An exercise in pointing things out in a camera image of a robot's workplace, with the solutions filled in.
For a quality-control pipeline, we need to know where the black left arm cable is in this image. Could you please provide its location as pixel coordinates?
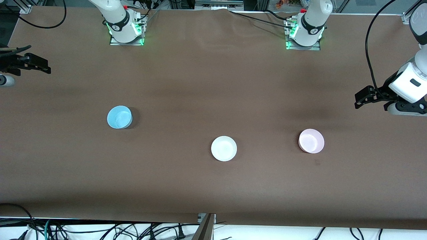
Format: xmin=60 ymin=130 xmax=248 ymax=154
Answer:
xmin=365 ymin=0 xmax=399 ymax=94

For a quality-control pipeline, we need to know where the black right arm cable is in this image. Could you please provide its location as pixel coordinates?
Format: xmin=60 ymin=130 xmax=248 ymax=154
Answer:
xmin=4 ymin=0 xmax=67 ymax=29

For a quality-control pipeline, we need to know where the thin black base cable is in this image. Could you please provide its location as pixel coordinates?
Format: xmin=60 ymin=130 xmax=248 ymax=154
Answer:
xmin=137 ymin=8 xmax=161 ymax=21

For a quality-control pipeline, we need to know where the pink plastic bowl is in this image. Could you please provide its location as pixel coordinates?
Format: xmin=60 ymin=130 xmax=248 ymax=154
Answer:
xmin=298 ymin=129 xmax=325 ymax=154

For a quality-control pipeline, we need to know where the short black tabletop cable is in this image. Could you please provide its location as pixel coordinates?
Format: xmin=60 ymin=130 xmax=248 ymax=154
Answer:
xmin=264 ymin=9 xmax=294 ymax=22

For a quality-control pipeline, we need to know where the grey metal frame bar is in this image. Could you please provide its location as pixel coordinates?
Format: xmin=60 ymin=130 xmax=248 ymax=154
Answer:
xmin=194 ymin=0 xmax=245 ymax=11

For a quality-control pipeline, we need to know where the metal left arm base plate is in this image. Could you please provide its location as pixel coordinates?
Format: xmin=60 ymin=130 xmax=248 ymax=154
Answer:
xmin=285 ymin=17 xmax=322 ymax=51

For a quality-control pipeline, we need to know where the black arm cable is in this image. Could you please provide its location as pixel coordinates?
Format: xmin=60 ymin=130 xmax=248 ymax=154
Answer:
xmin=4 ymin=0 xmax=67 ymax=29
xmin=365 ymin=0 xmax=399 ymax=94

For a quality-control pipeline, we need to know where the long black tabletop cable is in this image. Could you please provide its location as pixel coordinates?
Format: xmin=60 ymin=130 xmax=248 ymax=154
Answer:
xmin=228 ymin=10 xmax=295 ymax=29

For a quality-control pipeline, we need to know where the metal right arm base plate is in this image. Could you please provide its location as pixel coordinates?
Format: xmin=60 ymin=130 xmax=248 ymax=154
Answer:
xmin=109 ymin=14 xmax=145 ymax=46

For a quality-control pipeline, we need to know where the white plastic bowl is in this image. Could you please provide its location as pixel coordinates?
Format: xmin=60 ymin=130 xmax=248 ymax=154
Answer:
xmin=211 ymin=136 xmax=238 ymax=162

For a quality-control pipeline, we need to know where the brown table cover sheet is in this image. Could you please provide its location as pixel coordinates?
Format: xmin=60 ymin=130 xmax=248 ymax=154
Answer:
xmin=0 ymin=6 xmax=427 ymax=230

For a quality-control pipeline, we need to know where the aluminium frame profile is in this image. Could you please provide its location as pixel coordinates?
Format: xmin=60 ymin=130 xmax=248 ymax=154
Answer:
xmin=192 ymin=213 xmax=216 ymax=240

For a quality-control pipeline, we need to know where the thick black looped cable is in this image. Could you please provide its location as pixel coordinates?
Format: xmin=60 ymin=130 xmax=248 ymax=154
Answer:
xmin=0 ymin=203 xmax=35 ymax=234

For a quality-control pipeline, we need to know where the light blue plastic bowl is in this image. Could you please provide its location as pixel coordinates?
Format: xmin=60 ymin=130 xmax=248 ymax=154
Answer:
xmin=107 ymin=105 xmax=133 ymax=130

